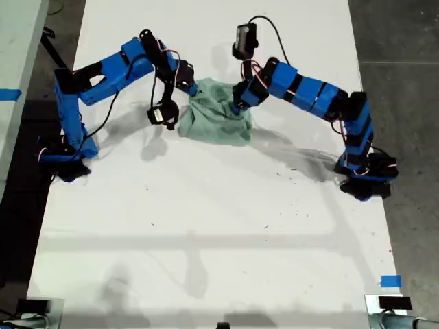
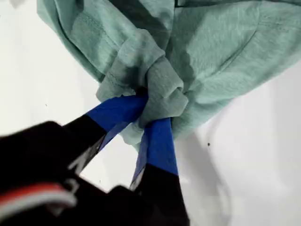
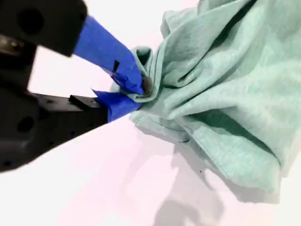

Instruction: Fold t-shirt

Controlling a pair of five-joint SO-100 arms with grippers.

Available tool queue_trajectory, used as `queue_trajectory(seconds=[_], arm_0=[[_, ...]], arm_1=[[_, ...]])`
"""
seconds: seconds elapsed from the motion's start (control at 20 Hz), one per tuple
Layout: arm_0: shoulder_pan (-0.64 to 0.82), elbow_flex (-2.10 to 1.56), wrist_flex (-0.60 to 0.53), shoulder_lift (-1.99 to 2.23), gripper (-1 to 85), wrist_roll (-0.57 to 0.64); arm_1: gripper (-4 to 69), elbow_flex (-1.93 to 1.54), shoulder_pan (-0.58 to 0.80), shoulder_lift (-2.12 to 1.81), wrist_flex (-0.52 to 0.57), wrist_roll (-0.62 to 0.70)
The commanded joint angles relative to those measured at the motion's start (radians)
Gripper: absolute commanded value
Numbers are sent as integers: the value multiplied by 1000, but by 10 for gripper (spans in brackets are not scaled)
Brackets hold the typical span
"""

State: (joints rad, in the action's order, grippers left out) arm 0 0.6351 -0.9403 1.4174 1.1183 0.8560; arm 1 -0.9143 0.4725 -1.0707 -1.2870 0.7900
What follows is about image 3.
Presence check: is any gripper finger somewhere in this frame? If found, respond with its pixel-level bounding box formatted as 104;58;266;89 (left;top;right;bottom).
0;0;152;96
35;89;143;153

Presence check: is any pale green T-shirt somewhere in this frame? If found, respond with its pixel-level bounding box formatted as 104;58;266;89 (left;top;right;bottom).
128;0;301;204

